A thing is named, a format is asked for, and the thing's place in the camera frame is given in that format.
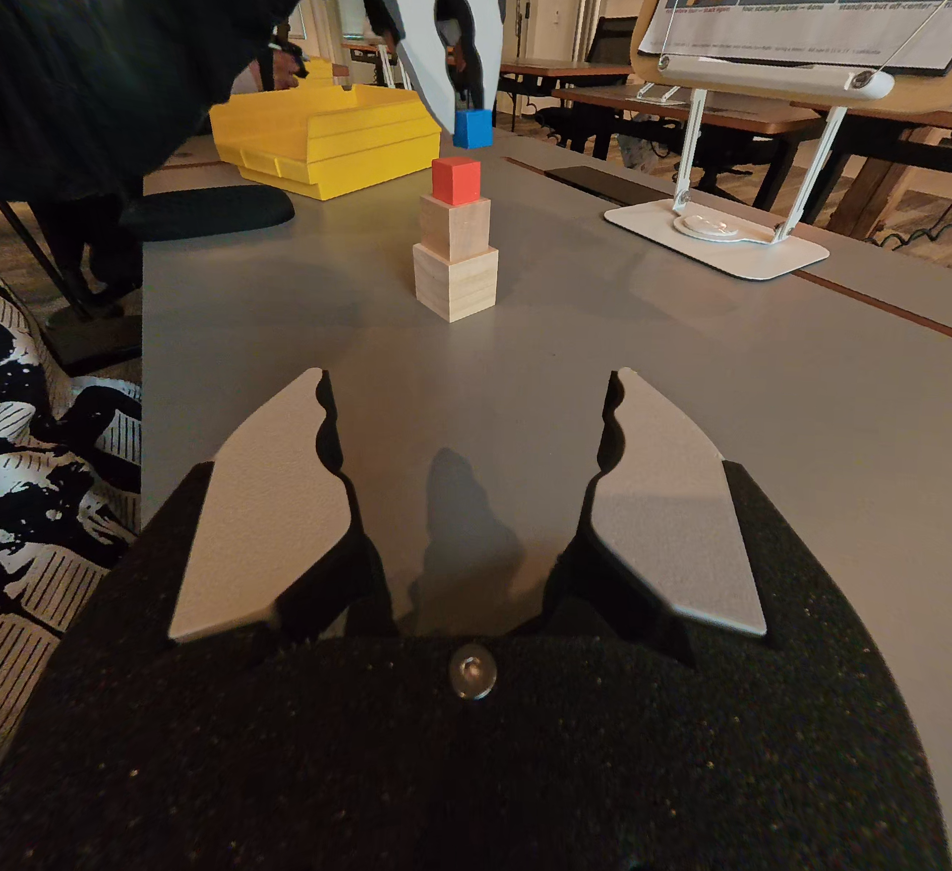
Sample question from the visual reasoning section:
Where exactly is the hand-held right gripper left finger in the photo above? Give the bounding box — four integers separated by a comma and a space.
169, 369, 391, 644

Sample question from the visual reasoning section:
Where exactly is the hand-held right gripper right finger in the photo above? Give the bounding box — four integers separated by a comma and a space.
558, 367, 769, 641

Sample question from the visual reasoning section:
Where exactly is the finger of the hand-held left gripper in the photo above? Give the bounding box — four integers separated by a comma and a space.
384, 0, 459, 135
454, 0, 507, 110

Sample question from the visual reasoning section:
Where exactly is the tiny blue cube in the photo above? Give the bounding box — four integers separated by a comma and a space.
454, 108, 495, 150

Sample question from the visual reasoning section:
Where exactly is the small red cube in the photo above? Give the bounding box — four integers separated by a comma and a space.
433, 157, 483, 207

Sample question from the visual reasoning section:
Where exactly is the medium wooden cube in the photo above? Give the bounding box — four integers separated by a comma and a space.
418, 196, 492, 263

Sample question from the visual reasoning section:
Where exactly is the large wooden cube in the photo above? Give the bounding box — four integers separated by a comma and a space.
414, 244, 499, 323

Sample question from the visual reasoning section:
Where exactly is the person's left forearm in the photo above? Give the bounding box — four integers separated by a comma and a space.
0, 0, 400, 205

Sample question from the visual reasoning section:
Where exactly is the black office chair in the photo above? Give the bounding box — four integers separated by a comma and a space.
585, 16, 638, 68

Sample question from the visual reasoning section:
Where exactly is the yellow plastic bin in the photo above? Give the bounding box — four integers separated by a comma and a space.
209, 61, 443, 202

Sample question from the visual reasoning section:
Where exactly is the long wooden office table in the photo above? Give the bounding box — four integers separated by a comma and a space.
554, 83, 952, 240

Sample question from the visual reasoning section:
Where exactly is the black wrist rest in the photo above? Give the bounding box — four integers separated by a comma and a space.
119, 184, 296, 244

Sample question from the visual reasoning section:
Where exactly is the white document stand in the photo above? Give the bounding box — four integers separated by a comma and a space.
603, 56, 896, 281

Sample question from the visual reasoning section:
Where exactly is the black cable slot lid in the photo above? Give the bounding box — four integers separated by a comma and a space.
543, 165, 673, 208

